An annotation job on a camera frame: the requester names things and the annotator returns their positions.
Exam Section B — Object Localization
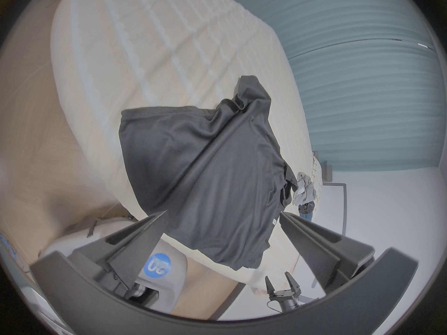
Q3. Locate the bed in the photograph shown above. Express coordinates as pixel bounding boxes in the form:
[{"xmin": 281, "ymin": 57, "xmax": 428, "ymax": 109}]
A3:
[{"xmin": 50, "ymin": 0, "xmax": 347, "ymax": 322}]

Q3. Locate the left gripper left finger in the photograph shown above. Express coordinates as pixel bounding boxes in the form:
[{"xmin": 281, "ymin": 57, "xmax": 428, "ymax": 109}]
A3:
[{"xmin": 71, "ymin": 210, "xmax": 168, "ymax": 294}]

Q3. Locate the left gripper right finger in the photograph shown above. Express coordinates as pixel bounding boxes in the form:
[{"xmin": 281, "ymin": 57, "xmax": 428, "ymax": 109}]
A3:
[{"xmin": 279, "ymin": 211, "xmax": 376, "ymax": 289}]

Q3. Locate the blue-green curtain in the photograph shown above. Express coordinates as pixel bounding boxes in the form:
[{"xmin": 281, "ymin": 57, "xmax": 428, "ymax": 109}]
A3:
[
  {"xmin": 288, "ymin": 40, "xmax": 441, "ymax": 171},
  {"xmin": 210, "ymin": 0, "xmax": 435, "ymax": 58}
]

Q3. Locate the white printed pillow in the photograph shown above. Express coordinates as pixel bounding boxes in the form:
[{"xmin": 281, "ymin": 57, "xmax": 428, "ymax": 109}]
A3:
[{"xmin": 312, "ymin": 152, "xmax": 322, "ymax": 201}]

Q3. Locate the black T-shirt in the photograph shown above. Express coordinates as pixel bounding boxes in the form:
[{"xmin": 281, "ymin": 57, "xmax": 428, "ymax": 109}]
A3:
[{"xmin": 118, "ymin": 75, "xmax": 298, "ymax": 271}]

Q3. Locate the grey garment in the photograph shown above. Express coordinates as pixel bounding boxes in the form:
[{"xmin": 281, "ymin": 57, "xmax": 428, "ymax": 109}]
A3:
[{"xmin": 293, "ymin": 173, "xmax": 316, "ymax": 205}]

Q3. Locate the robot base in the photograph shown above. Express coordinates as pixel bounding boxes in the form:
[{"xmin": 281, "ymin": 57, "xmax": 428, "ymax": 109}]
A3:
[{"xmin": 38, "ymin": 217, "xmax": 189, "ymax": 315}]

